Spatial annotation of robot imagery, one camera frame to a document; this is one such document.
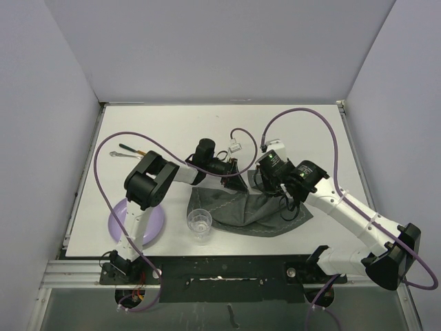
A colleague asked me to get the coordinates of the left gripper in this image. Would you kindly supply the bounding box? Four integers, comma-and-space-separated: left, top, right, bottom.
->
204, 157, 247, 192

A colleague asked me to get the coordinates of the grey cloth napkin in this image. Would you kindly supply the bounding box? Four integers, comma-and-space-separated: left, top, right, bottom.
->
187, 186, 313, 238

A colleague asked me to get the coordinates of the clear drinking glass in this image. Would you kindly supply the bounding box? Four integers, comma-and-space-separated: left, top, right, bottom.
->
187, 208, 212, 242

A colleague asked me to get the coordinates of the purple plate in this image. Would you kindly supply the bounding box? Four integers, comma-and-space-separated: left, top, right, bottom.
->
107, 198, 165, 246

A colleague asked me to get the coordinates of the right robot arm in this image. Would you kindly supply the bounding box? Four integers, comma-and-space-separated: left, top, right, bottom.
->
256, 150, 421, 290

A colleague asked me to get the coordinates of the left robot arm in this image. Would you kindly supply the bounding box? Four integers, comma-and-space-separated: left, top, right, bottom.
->
110, 138, 247, 283

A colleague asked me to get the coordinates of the silver fork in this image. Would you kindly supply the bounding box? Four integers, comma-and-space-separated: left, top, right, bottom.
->
109, 151, 142, 159

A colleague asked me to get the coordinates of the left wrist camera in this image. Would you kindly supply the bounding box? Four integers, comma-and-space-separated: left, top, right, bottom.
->
228, 138, 242, 154

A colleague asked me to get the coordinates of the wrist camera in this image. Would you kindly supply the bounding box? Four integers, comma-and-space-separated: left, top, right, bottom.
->
228, 138, 242, 154
260, 139, 287, 161

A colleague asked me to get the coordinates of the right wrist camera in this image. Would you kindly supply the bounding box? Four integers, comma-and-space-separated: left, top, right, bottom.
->
260, 139, 287, 161

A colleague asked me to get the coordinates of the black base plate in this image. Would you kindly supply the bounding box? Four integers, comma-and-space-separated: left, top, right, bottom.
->
99, 254, 330, 303

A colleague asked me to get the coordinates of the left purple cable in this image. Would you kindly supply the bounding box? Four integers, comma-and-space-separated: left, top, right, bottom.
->
93, 128, 258, 313

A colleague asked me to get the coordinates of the green handled knife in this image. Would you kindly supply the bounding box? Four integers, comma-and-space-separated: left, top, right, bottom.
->
119, 143, 146, 156

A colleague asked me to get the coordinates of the aluminium frame rail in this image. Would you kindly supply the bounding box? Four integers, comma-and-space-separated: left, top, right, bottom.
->
39, 258, 407, 289

